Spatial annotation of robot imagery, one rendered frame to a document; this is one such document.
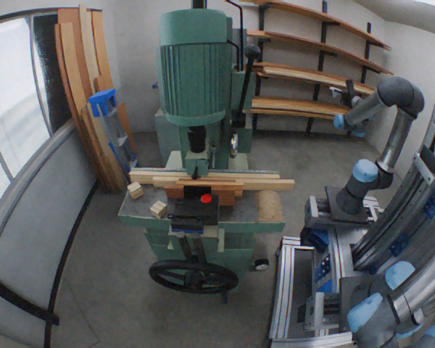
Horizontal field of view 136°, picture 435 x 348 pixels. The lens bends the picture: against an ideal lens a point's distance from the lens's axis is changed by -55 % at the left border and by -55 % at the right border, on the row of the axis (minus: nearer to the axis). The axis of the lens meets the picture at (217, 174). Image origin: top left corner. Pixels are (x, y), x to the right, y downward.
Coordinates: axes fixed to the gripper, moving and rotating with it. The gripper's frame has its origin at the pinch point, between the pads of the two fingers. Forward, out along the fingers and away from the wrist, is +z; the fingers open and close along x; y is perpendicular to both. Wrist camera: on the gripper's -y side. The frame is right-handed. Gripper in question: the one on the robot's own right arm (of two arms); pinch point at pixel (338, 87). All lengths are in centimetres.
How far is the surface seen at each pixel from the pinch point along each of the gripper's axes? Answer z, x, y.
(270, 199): -61, -62, 22
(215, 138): -42, -78, 7
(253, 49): -65, -67, -26
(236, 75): -34, -68, -15
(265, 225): -68, -65, 27
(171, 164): -22, -105, 30
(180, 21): -59, -81, -35
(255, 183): -53, -66, 22
